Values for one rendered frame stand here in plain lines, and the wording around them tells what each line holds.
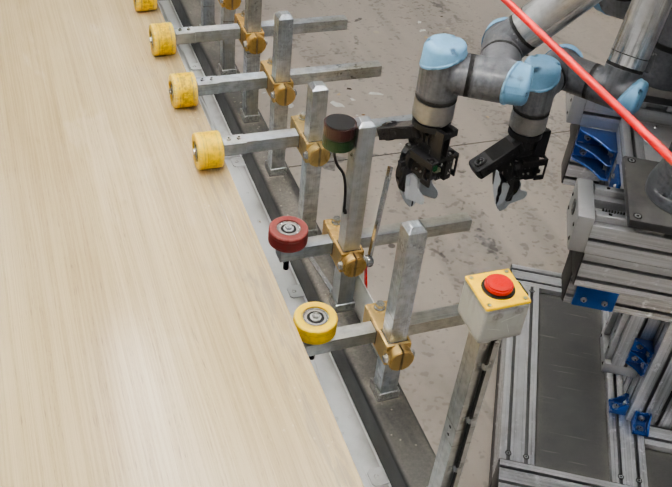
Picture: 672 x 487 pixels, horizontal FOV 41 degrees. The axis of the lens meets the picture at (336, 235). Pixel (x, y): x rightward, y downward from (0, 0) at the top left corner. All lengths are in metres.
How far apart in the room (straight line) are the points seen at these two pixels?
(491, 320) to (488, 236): 2.08
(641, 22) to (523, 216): 1.71
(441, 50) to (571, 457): 1.25
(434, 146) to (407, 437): 0.54
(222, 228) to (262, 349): 0.33
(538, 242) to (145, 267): 1.94
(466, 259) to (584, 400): 0.84
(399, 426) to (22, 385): 0.69
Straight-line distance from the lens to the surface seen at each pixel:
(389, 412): 1.76
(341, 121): 1.64
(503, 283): 1.26
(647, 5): 1.86
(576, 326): 2.77
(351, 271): 1.82
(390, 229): 1.90
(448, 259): 3.19
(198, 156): 1.92
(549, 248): 3.35
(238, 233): 1.79
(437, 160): 1.65
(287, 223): 1.82
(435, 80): 1.57
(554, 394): 2.56
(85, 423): 1.49
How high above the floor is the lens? 2.06
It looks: 40 degrees down
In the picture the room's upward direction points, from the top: 7 degrees clockwise
